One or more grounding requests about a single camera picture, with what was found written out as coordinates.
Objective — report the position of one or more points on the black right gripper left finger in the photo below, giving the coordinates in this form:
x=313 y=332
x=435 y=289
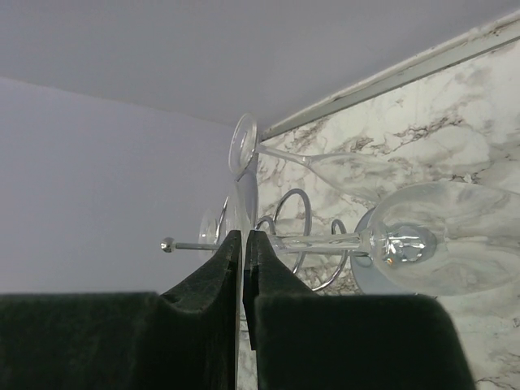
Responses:
x=184 y=338

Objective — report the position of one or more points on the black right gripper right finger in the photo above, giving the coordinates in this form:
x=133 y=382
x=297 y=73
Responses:
x=306 y=341

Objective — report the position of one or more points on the clear wine glass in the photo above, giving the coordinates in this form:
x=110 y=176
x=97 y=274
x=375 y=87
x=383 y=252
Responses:
x=215 y=225
x=356 y=175
x=450 y=238

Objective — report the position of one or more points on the chrome wine glass rack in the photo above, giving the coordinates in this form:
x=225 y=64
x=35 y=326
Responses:
x=374 y=244

